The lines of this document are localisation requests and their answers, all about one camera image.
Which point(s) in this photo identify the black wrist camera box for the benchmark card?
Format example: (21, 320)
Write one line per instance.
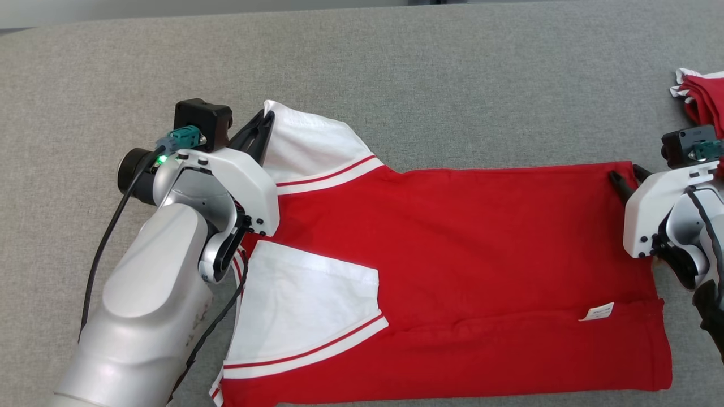
(201, 116)
(679, 147)

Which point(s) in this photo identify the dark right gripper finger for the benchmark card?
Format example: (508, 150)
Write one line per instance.
(642, 173)
(623, 188)

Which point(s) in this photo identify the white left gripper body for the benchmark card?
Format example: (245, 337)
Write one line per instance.
(249, 186)

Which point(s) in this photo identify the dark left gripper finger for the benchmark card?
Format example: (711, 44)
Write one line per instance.
(264, 138)
(249, 133)

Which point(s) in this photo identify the red shorts with white stripe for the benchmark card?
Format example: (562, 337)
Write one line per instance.
(707, 96)

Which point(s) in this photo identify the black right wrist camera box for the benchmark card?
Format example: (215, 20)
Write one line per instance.
(679, 147)

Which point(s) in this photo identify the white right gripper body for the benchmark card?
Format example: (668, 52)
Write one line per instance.
(650, 209)

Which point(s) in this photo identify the red jersey with white sleeves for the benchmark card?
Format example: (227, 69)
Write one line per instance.
(481, 237)

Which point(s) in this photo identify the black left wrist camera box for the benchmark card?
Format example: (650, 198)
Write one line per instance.
(201, 116)

